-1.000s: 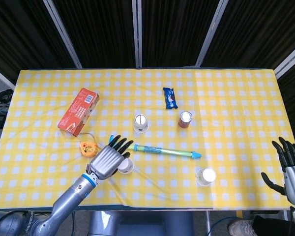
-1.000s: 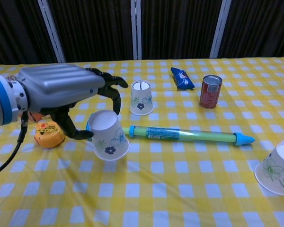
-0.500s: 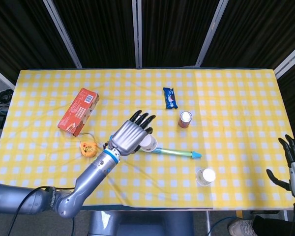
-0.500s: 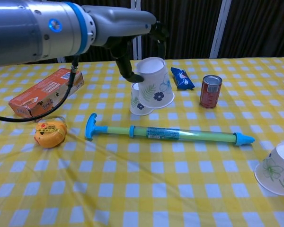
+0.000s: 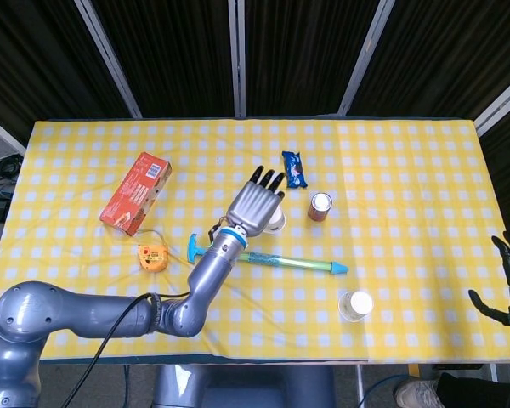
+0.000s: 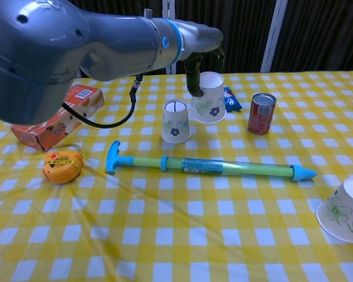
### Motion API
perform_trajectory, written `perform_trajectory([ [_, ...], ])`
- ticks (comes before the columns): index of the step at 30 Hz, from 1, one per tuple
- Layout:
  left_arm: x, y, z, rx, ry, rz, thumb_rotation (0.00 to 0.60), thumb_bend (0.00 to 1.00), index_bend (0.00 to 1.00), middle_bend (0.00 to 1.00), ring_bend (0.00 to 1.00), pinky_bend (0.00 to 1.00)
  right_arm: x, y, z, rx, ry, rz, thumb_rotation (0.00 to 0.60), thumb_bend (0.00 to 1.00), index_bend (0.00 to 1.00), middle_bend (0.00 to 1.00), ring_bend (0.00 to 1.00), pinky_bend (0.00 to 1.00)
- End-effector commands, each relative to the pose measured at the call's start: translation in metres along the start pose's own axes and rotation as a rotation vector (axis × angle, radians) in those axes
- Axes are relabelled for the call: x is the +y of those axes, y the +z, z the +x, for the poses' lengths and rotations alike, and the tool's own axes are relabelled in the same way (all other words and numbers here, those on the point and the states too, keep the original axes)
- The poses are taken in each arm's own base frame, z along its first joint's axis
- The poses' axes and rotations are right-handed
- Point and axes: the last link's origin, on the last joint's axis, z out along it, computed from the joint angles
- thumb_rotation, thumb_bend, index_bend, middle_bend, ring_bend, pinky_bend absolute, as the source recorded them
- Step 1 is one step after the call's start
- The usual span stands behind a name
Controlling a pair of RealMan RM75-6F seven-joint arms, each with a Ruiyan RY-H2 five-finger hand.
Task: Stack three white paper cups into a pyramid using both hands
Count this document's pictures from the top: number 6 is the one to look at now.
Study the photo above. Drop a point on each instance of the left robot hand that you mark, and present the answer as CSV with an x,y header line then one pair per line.
x,y
203,36

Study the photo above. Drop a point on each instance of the white floral paper cup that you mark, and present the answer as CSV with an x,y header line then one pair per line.
x,y
344,208
210,100

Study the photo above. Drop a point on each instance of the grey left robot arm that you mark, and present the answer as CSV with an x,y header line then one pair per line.
x,y
61,50

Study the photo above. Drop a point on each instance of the yellow checkered tablecloth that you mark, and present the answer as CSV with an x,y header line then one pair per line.
x,y
211,235

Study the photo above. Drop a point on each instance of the blue snack packet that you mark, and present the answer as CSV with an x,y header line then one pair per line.
x,y
233,101

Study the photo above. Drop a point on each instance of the paper cup with black line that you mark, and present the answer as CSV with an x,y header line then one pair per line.
x,y
176,123

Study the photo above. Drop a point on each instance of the red drink can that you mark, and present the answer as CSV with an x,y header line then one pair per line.
x,y
261,117

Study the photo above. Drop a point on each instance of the blue green water pump toy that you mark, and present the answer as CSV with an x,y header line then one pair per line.
x,y
206,168

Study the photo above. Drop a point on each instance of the orange cardboard box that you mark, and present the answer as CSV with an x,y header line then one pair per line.
x,y
85,102

